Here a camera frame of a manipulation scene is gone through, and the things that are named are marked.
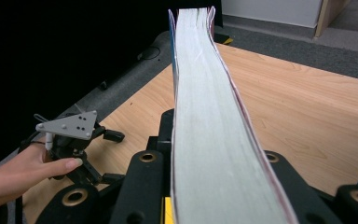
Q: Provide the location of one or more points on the white cabinet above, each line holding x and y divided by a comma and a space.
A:
270, 9

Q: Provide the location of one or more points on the multicoloured cover book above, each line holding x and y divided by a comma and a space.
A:
214, 124

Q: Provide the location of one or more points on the beige wooden desk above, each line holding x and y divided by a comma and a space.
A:
329, 12

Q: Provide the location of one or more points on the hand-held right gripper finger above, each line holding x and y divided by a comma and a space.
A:
167, 130

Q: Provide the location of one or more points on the black curtain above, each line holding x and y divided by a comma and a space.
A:
43, 46

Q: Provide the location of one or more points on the black stand base yellow stripes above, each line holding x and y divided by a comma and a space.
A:
223, 37

